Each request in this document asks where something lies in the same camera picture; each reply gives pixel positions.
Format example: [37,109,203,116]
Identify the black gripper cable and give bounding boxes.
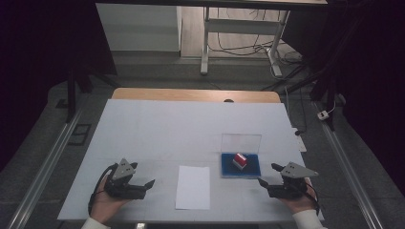
[88,162,119,216]
[304,182,321,216]

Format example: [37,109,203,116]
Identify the white board panel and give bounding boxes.
[95,3,183,52]

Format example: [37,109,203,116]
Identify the white desk frame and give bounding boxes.
[200,6,291,78]

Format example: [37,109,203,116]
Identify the white paper sheet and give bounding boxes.
[175,164,211,211]

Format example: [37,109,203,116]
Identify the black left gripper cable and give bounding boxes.
[88,162,119,216]

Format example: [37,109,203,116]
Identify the tangle of floor cables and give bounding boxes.
[208,8,304,66]

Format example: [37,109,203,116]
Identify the person's left hand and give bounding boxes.
[90,182,132,225]

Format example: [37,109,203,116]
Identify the black floor socket frame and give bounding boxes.
[68,123,93,147]

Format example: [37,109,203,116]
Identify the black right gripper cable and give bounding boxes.
[304,182,321,216]

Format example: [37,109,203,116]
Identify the red and white stamp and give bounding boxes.
[232,152,248,170]

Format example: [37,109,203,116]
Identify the white table cover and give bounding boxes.
[56,98,325,222]

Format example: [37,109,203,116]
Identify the black tripod stand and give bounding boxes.
[64,61,120,124]

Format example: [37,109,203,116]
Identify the person's right hand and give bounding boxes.
[279,180,320,215]

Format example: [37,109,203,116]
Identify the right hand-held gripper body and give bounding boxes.
[267,161,320,200]

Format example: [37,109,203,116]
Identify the metal floor rail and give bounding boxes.
[312,100,385,229]
[6,106,84,229]

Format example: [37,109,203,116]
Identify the black light stand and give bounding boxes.
[261,60,340,132]

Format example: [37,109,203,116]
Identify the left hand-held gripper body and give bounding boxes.
[103,157,148,200]

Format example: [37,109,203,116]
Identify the black hanging cable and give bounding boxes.
[284,85,309,136]

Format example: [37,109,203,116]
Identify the wooden table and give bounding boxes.
[111,87,282,104]

